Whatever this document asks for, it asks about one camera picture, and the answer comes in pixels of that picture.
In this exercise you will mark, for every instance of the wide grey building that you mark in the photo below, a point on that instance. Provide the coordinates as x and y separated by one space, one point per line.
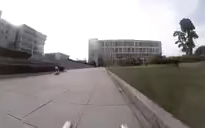
130 50

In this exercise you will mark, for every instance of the grey concrete slab road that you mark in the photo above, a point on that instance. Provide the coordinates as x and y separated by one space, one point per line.
76 90

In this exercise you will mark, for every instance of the person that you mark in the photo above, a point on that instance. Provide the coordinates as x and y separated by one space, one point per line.
56 70

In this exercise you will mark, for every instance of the small low building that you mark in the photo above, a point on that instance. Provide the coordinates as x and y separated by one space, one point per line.
56 56

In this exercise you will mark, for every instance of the long dark hedge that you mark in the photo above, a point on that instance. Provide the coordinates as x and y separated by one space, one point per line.
163 60

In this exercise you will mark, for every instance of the concrete kerb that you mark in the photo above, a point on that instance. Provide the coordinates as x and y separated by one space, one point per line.
146 106

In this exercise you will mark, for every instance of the robot's own part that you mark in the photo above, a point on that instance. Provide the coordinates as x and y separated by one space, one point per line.
66 125
124 126

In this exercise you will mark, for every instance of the grey stepped building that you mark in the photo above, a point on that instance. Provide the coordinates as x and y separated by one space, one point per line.
30 40

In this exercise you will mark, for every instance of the grass field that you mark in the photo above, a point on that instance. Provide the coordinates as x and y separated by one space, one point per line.
176 86

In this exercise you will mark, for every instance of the tall dark tree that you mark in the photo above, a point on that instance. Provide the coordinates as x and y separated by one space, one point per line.
186 36

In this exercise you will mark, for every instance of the round dark tree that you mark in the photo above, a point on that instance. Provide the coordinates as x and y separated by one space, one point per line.
204 51

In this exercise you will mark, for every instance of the dark low wall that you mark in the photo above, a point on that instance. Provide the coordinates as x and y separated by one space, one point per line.
23 65

